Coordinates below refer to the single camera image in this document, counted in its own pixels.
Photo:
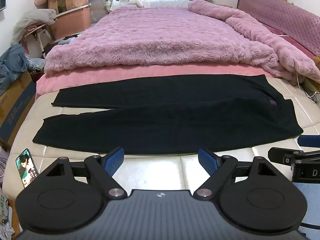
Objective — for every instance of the cream quilted mattress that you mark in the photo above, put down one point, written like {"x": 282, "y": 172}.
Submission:
{"x": 275, "y": 140}

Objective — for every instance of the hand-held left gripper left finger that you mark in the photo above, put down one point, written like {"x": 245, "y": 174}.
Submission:
{"x": 115, "y": 160}

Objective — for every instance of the smartphone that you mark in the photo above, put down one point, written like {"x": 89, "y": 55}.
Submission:
{"x": 26, "y": 167}

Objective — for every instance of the pink quilted headboard cover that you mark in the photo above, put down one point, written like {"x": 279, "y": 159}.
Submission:
{"x": 282, "y": 15}

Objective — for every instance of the brown plush toy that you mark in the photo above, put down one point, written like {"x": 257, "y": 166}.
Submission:
{"x": 317, "y": 61}

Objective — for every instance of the grey plastic bag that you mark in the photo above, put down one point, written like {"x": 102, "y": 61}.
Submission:
{"x": 11, "y": 62}

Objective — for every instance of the pink fluffy blanket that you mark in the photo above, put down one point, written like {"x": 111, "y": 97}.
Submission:
{"x": 155, "y": 35}

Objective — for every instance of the black pants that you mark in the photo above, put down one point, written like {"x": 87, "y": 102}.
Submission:
{"x": 162, "y": 120}

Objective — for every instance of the white printed plastic bag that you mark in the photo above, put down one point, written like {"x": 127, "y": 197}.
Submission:
{"x": 35, "y": 66}

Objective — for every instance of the white chair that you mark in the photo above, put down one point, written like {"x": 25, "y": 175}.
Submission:
{"x": 37, "y": 42}

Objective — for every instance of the blue striped bag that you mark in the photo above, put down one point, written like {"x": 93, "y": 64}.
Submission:
{"x": 98, "y": 2}

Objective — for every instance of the cardboard box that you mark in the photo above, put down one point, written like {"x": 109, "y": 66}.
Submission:
{"x": 15, "y": 107}

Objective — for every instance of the grey-white plastic bag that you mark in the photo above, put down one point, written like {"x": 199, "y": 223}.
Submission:
{"x": 32, "y": 21}

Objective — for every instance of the pink bed sheet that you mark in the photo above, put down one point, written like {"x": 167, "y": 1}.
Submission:
{"x": 100, "y": 76}

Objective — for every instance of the white clothes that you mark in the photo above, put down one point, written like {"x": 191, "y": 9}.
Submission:
{"x": 132, "y": 0}

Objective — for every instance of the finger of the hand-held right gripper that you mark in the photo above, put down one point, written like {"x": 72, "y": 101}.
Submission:
{"x": 310, "y": 140}
{"x": 285, "y": 156}

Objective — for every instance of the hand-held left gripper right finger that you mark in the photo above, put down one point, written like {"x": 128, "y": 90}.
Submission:
{"x": 207, "y": 160}

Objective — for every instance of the pink storage bin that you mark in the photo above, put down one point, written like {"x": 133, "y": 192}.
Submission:
{"x": 71, "y": 22}

